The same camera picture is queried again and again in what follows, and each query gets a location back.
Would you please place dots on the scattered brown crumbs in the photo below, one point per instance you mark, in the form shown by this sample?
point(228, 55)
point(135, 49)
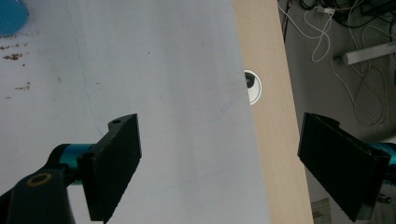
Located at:
point(13, 56)

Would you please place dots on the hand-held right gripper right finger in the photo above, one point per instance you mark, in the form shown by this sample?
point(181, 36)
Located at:
point(336, 161)

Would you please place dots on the white table mat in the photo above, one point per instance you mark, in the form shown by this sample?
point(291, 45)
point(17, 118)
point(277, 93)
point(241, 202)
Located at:
point(174, 77)

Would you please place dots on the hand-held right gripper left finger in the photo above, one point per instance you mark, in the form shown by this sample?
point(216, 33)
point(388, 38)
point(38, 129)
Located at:
point(112, 161)

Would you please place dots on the white power strip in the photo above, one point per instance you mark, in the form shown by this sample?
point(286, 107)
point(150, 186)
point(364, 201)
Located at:
point(367, 53)

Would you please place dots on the blue round object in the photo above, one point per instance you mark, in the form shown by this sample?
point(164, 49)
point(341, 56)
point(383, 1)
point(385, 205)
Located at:
point(11, 15)

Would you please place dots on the white plug connector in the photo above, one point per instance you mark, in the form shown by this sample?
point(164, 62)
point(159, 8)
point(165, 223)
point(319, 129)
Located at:
point(324, 10)

